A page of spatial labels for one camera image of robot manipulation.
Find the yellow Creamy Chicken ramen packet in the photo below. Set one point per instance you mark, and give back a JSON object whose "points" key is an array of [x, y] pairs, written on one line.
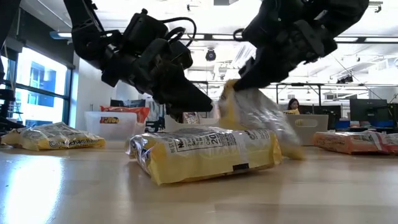
{"points": [[258, 118], [53, 138], [202, 155], [292, 112]]}

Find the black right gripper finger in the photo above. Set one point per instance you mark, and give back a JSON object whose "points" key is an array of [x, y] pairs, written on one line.
{"points": [[264, 71], [248, 67]]}

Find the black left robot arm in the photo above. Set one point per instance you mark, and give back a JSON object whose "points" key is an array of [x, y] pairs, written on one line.
{"points": [[87, 37]]}

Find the overhead light bar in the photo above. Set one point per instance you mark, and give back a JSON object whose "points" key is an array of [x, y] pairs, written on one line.
{"points": [[217, 36]]}

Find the black ceiling camera rig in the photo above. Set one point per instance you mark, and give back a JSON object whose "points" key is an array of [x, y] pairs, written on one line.
{"points": [[345, 79]]}

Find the black Fire Noodle packet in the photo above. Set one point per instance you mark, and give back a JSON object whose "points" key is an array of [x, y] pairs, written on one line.
{"points": [[191, 118]]}

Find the distant black frame stand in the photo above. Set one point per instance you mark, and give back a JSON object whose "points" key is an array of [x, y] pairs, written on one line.
{"points": [[298, 84], [199, 81]]}

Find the large window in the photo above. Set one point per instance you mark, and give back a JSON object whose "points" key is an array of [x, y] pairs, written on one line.
{"points": [[40, 81]]}

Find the black-white patterned cloth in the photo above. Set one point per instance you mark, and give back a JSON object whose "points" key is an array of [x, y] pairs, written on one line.
{"points": [[155, 116]]}

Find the person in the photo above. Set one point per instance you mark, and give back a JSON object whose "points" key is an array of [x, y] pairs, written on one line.
{"points": [[293, 104]]}

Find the clear plastic bin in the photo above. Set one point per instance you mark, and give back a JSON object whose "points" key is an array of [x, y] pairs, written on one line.
{"points": [[93, 132]]}

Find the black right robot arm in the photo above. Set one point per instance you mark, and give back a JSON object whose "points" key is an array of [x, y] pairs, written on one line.
{"points": [[348, 15]]}

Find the round black overhead camera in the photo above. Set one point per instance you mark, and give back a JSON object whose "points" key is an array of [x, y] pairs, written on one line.
{"points": [[211, 55]]}

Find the white plastic bin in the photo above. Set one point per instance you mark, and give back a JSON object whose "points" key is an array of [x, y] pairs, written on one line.
{"points": [[172, 124], [320, 133]]}

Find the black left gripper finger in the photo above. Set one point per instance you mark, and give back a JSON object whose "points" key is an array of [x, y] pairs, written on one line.
{"points": [[174, 114], [183, 93]]}

